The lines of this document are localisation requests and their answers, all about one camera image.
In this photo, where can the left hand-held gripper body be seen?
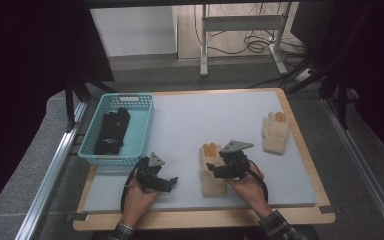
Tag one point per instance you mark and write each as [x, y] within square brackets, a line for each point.
[149, 173]

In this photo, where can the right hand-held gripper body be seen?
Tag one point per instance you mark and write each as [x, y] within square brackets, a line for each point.
[236, 163]

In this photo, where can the white panel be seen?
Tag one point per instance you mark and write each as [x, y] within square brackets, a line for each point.
[133, 30]

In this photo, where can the black tripod legs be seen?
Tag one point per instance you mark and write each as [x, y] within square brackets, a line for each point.
[71, 100]

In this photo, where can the teal plastic basket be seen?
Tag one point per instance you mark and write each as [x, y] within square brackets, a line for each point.
[136, 133]

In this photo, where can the white foam board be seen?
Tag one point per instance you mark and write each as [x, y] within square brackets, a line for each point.
[180, 133]

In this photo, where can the person's right hand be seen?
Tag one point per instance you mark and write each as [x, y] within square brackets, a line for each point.
[248, 190]

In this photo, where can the white metal stand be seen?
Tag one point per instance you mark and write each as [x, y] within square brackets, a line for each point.
[240, 23]

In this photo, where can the person's left hand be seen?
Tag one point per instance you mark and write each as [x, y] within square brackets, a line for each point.
[138, 201]

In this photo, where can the dark curtain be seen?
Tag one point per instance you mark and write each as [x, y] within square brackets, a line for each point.
[20, 83]
[376, 66]

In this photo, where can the black stand legs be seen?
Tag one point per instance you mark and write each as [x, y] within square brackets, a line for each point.
[341, 100]

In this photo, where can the cream knit glove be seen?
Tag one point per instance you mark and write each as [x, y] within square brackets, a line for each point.
[275, 136]
[213, 188]

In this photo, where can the grey tape piece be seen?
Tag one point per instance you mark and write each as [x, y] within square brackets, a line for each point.
[328, 209]
[76, 216]

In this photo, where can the aluminium rail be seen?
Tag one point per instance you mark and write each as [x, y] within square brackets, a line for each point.
[366, 170]
[46, 180]

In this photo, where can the black glove with white print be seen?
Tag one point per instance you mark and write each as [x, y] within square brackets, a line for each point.
[115, 131]

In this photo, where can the white power strip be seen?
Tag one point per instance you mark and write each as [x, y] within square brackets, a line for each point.
[303, 75]

